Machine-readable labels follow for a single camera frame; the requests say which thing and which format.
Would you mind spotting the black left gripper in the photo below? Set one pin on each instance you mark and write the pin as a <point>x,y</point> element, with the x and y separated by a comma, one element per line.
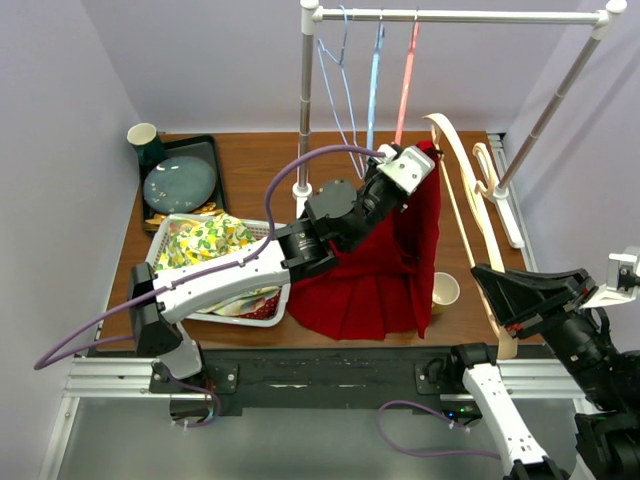
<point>374,172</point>

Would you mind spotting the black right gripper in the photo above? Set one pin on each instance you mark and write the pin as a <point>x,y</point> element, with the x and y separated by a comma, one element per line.
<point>513,292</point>

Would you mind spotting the light wooden hanger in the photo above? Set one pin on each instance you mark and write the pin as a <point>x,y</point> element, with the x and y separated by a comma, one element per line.
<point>477,193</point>

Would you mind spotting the plain red garment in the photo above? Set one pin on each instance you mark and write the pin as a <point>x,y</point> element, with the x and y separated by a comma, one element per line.
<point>386,285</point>

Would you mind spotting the light blue plastic hanger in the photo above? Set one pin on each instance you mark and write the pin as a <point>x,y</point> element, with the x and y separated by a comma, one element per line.
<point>373,85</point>

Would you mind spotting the red polka dot skirt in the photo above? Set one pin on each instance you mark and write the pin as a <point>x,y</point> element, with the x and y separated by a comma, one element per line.
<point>266,311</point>

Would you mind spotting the pastel floral skirt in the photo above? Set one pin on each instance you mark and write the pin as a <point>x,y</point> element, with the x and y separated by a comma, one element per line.
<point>245,305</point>

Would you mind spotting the pink plastic hanger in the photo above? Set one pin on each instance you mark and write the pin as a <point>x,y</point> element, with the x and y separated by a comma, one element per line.
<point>406,84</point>

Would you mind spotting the yellow lemon print garment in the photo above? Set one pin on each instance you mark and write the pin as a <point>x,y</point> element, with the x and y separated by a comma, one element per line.
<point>206,241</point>

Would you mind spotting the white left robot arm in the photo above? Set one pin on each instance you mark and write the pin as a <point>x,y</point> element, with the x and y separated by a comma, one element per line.
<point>337,219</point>

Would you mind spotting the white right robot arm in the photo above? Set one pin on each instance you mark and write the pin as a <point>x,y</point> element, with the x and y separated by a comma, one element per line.
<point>607,441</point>

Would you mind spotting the yellow mug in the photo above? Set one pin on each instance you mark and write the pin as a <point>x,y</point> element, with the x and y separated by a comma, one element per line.
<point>446,291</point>

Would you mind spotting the gold cutlery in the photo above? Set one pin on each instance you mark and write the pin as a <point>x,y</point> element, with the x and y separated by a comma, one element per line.
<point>208,209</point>

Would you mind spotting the black tray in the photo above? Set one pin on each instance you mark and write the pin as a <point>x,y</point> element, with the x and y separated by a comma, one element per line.
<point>201,146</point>

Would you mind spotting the white plastic mesh basket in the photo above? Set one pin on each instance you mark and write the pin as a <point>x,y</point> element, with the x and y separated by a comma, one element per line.
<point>161,240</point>

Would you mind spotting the teal ceramic plate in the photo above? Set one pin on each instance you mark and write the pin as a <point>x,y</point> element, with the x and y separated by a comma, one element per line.
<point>179,185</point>

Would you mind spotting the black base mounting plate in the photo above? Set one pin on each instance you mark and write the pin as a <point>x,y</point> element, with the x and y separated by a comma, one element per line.
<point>339,378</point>

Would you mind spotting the dark green cup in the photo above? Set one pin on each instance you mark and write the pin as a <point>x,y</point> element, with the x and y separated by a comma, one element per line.
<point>145,140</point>

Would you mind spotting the silver white clothes rack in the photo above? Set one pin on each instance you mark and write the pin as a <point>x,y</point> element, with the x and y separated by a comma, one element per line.
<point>499,193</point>

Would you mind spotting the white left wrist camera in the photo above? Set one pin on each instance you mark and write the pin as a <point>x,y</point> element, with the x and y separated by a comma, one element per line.
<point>406,168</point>

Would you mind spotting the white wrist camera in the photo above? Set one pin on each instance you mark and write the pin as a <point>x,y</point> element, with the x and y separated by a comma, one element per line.
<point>406,168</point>
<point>622,280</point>

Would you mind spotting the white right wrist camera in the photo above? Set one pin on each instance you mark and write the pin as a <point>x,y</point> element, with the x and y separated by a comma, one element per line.
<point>622,280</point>

